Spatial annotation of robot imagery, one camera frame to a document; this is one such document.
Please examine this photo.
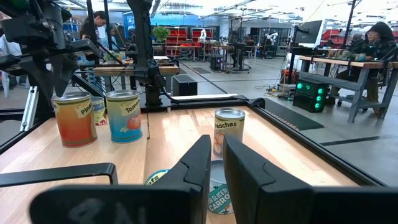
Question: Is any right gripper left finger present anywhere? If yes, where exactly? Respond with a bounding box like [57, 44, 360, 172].
[29, 134, 213, 224]

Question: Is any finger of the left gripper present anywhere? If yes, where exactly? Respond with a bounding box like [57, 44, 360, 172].
[51, 55, 79, 98]
[18, 57, 55, 101]

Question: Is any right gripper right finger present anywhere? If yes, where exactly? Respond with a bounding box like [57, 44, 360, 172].
[223, 135, 398, 224]

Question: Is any sliced carrots can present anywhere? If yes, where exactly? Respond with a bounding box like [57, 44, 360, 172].
[207, 159, 234, 215]

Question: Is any yellow corn can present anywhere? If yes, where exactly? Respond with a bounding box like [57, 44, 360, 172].
[91, 96, 108, 126]

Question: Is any pineapple can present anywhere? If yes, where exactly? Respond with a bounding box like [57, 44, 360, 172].
[51, 91, 99, 149]

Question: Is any peaches can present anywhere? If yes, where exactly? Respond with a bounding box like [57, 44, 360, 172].
[213, 107, 246, 159]

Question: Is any tomato can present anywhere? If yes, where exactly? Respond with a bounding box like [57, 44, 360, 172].
[104, 89, 144, 144]

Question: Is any black monitor on arm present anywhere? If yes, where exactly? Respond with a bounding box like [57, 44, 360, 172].
[292, 20, 324, 47]

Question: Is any red shelf unit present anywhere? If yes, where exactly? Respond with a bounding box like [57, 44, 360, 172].
[190, 27, 215, 47]
[164, 26, 189, 47]

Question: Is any person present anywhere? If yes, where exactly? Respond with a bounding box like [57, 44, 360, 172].
[329, 21, 398, 108]
[107, 23, 125, 50]
[0, 11, 23, 98]
[79, 11, 108, 41]

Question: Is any white aluminium extrusion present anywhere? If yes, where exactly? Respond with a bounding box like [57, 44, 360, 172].
[19, 85, 40, 132]

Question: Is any blue screen monitor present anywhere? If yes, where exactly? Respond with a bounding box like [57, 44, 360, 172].
[122, 11, 137, 40]

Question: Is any black floor mat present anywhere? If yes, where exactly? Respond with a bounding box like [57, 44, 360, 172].
[264, 98, 325, 131]

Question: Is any white flat bar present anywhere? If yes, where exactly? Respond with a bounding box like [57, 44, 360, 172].
[170, 93, 239, 101]

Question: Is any computer tower with green fans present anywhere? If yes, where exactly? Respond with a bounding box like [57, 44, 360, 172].
[292, 77, 329, 113]

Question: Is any wooden workbench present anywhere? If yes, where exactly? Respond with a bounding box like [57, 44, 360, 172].
[93, 63, 180, 94]

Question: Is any green potted plant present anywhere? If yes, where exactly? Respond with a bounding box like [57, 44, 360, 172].
[151, 26, 171, 47]

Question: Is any small black floor box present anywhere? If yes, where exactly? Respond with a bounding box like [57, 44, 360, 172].
[210, 55, 223, 72]

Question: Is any wooden desk with grey legs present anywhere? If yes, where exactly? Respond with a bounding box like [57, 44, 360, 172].
[298, 55, 398, 124]

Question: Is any black slanted stand pole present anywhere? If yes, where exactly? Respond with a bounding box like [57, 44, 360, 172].
[341, 0, 357, 48]

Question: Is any black vertical frame post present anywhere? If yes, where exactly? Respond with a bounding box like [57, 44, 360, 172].
[86, 0, 98, 55]
[103, 0, 112, 50]

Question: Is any black table edge rail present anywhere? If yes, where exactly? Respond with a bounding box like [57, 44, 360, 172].
[138, 95, 386, 188]

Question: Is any tangle of floor cables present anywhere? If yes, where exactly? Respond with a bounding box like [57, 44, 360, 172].
[262, 82, 296, 100]

